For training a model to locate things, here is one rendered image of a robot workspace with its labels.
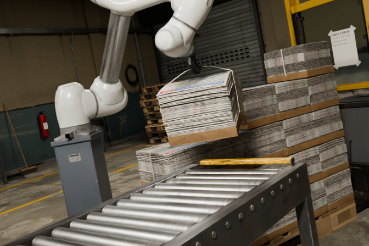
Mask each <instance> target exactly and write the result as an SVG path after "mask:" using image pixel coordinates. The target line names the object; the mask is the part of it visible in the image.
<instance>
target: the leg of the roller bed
mask: <svg viewBox="0 0 369 246"><path fill-rule="evenodd" d="M295 211H296V215H297V222H298V228H299V234H300V240H301V246H320V245H319V241H318V235H317V228H316V222H315V215H314V209H313V205H312V199H311V195H309V196H308V197H307V198H306V199H305V200H303V201H302V202H301V203H300V204H299V205H298V206H296V207H295Z"/></svg>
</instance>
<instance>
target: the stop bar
mask: <svg viewBox="0 0 369 246"><path fill-rule="evenodd" d="M294 162H295V159H294V157H289V158H247V159H206V160H201V161H200V165H250V164H292V163H294Z"/></svg>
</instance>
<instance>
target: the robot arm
mask: <svg viewBox="0 0 369 246"><path fill-rule="evenodd" d="M90 1H92V2H93V3H95V4H97V5H99V6H101V7H103V8H107V9H110V11H111V12H110V18H109V25H108V30H107V37H106V41H105V47H104V53H103V60H102V66H101V70H100V76H98V77H97V78H96V79H95V80H94V82H93V84H92V86H91V87H90V89H88V90H86V89H84V87H83V85H81V84H80V83H77V82H72V83H68V84H65V85H61V86H59V87H58V89H57V91H56V94H55V110H56V115H57V119H58V123H59V127H60V136H59V137H57V138H55V139H54V141H55V142H57V141H62V140H66V139H72V138H79V137H85V136H90V135H91V134H93V133H96V132H99V130H98V129H93V128H92V126H91V123H90V119H92V118H98V117H102V116H108V115H111V114H115V113H117V112H119V111H121V110H122V109H123V108H124V107H125V106H126V104H127V101H128V95H127V91H126V90H125V88H124V87H123V86H122V83H121V81H120V80H119V76H120V70H121V65H122V60H123V56H124V51H125V46H126V40H127V35H128V30H129V26H130V21H131V16H133V15H134V13H135V12H137V11H140V10H142V9H146V8H149V7H152V6H154V5H157V4H160V3H163V2H171V7H172V9H173V11H174V14H173V16H172V18H171V19H170V21H169V22H168V23H167V24H166V25H165V26H164V27H162V28H161V29H160V30H159V31H158V32H157V34H156V36H155V44H156V47H157V48H158V50H160V51H161V52H162V53H163V54H165V55H167V56H169V57H174V58H177V57H181V58H182V57H187V58H188V62H187V65H188V66H189V67H190V69H191V70H192V72H193V73H194V74H200V71H201V70H205V68H204V67H202V66H200V65H198V62H197V60H196V55H195V43H194V38H196V37H200V35H199V34H197V33H196V32H197V30H198V29H199V27H200V25H201V24H202V23H203V22H204V20H205V18H206V17H207V15H208V13H209V12H210V9H211V7H212V5H213V2H214V0H90Z"/></svg>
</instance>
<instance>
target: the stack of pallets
mask: <svg viewBox="0 0 369 246"><path fill-rule="evenodd" d="M192 79H196V78H192ZM186 80H190V79H186ZM180 81H185V80H179V81H173V82H171V83H174V82H180ZM167 84H169V82H167V83H161V84H157V85H152V86H147V87H141V89H142V94H140V96H141V100H140V105H141V107H142V109H143V111H144V112H143V113H144V116H145V119H146V120H147V123H148V124H147V126H145V128H146V133H147V138H149V140H150V144H154V143H158V142H160V141H161V143H167V142H169V141H168V139H167V136H168V135H167V133H166V130H165V126H164V124H163V118H162V114H161V112H160V106H159V102H158V99H157V96H156V95H157V94H158V92H159V91H160V90H161V89H162V88H163V87H164V86H165V85H167ZM149 88H152V90H153V91H149ZM149 94H151V96H152V97H151V98H148V96H147V95H149ZM149 101H152V103H151V104H147V102H149ZM152 107H154V110H150V108H152ZM152 114H155V116H152ZM154 120H158V121H157V122H154ZM153 127H156V128H154V129H153ZM154 133H158V134H157V135H154ZM157 139H161V140H158V141H157Z"/></svg>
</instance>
